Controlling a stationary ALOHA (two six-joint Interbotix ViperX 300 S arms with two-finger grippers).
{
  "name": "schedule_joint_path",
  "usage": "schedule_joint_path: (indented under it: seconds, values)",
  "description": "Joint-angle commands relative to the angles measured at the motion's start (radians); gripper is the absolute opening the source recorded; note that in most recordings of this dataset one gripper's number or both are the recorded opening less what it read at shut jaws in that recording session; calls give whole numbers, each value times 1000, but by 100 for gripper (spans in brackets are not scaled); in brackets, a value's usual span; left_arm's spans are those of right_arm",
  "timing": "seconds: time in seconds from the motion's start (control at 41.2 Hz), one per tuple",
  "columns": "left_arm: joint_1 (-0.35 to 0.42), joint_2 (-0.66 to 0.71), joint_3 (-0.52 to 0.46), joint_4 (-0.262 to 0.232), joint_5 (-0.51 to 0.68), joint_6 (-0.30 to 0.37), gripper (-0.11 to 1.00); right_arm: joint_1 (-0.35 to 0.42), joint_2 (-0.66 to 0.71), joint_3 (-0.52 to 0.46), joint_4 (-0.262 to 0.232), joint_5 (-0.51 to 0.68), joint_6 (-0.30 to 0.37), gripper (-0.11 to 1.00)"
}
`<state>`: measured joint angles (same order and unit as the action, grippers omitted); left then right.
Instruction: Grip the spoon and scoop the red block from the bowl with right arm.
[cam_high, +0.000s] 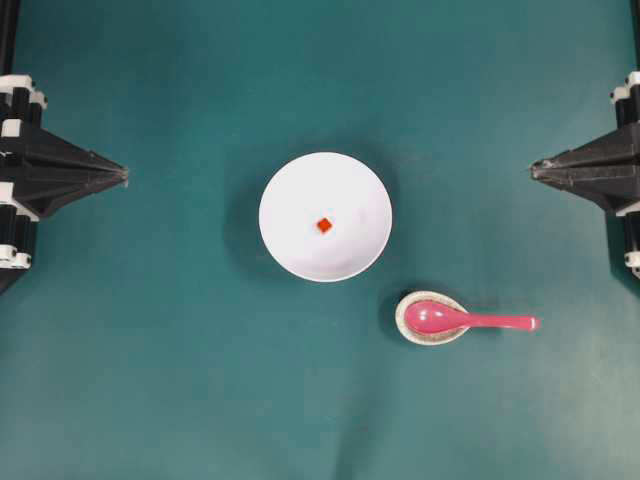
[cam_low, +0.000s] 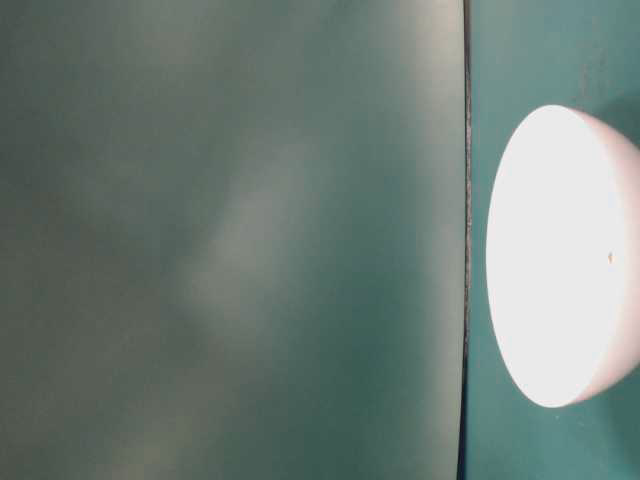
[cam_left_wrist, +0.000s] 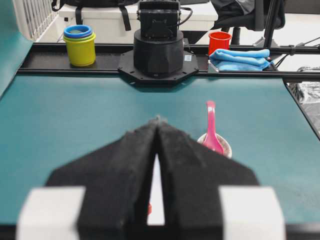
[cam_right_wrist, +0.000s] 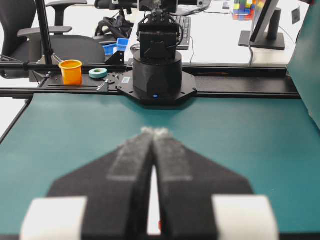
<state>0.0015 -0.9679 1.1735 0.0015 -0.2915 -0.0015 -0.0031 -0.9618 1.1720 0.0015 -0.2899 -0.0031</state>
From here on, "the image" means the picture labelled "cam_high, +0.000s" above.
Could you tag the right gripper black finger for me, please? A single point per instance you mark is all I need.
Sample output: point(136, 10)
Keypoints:
point(619, 147)
point(611, 194)

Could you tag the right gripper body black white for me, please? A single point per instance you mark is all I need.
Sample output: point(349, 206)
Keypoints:
point(625, 100)

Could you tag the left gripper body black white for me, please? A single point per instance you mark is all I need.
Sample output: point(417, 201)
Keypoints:
point(21, 104)

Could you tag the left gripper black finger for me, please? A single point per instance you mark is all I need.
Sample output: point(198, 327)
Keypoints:
point(48, 149)
point(45, 196)

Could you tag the pink plastic spoon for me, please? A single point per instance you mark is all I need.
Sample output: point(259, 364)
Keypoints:
point(430, 317)

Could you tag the small red block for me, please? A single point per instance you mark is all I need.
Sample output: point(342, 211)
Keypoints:
point(324, 225)

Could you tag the speckled beige spoon rest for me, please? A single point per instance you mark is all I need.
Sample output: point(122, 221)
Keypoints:
point(427, 339)

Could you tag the white round bowl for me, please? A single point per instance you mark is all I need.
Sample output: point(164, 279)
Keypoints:
point(325, 185)

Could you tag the black frame rail left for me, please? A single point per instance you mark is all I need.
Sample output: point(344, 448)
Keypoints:
point(9, 15)

